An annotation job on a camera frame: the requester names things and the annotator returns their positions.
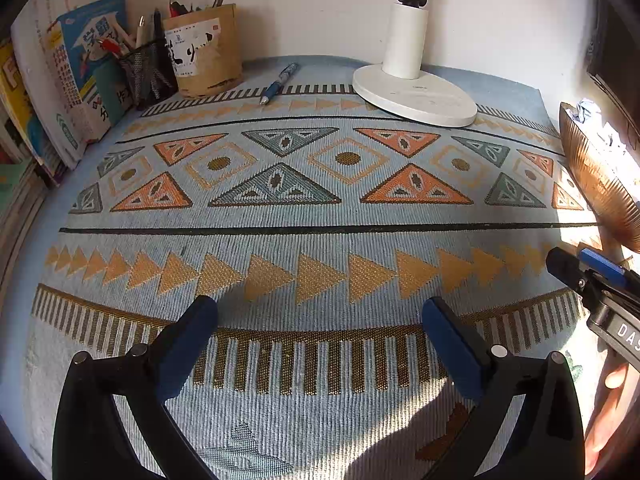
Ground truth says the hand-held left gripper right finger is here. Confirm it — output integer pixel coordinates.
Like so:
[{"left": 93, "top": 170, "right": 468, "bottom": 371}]
[{"left": 415, "top": 296, "right": 586, "bottom": 480}]

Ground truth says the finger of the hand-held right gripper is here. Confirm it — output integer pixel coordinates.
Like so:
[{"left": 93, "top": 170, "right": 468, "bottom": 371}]
[
  {"left": 577, "top": 244, "right": 640, "bottom": 286},
  {"left": 545, "top": 246, "right": 599, "bottom": 306}
]

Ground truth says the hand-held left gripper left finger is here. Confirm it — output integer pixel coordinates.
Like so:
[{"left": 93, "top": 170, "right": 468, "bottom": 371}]
[{"left": 52, "top": 295, "right": 219, "bottom": 480}]

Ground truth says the amber ribbed glass bowl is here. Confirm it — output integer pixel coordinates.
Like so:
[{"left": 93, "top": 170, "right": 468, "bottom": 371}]
[{"left": 558, "top": 101, "right": 640, "bottom": 254}]

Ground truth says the white paper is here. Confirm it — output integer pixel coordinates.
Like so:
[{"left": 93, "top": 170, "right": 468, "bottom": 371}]
[
  {"left": 574, "top": 100, "right": 608, "bottom": 126},
  {"left": 597, "top": 122, "right": 633, "bottom": 153}
]

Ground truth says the person's right hand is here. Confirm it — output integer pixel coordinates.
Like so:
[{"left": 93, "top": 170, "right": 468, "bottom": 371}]
[{"left": 582, "top": 361, "right": 640, "bottom": 476}]

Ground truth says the patterned woven table mat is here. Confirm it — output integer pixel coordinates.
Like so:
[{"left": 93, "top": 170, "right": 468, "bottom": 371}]
[{"left": 20, "top": 55, "right": 626, "bottom": 480}]

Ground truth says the black monitor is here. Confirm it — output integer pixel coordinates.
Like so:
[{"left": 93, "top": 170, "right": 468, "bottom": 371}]
[{"left": 585, "top": 0, "right": 640, "bottom": 111}]

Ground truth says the green flat book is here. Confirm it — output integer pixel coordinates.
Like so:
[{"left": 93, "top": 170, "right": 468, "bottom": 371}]
[{"left": 0, "top": 160, "right": 51, "bottom": 281}]

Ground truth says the white desk lamp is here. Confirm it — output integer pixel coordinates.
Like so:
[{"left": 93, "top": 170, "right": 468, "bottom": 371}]
[{"left": 352, "top": 0, "right": 478, "bottom": 128}]

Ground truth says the black mesh pen holder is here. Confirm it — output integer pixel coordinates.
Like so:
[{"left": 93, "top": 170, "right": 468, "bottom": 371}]
[{"left": 117, "top": 37, "right": 180, "bottom": 111}]

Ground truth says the blue workbook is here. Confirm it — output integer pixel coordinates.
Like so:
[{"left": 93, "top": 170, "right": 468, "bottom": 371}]
[{"left": 56, "top": 0, "right": 135, "bottom": 143}]

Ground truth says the blue pen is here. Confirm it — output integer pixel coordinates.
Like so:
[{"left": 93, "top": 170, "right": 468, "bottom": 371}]
[{"left": 258, "top": 62, "right": 299, "bottom": 106}]

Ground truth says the brown paper pen holder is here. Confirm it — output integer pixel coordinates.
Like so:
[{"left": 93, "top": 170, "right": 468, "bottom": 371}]
[{"left": 162, "top": 3, "right": 244, "bottom": 97}]

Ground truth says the yellow book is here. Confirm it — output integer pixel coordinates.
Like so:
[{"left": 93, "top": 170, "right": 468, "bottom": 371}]
[{"left": 0, "top": 42, "right": 56, "bottom": 186}]

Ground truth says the bunch of pens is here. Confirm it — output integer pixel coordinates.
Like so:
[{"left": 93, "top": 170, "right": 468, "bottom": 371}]
[
  {"left": 167, "top": 0, "right": 228, "bottom": 18},
  {"left": 97, "top": 7, "right": 166, "bottom": 58}
]

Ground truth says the white paper booklet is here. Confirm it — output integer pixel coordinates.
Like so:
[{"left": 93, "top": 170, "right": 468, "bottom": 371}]
[{"left": 11, "top": 0, "right": 113, "bottom": 171}]

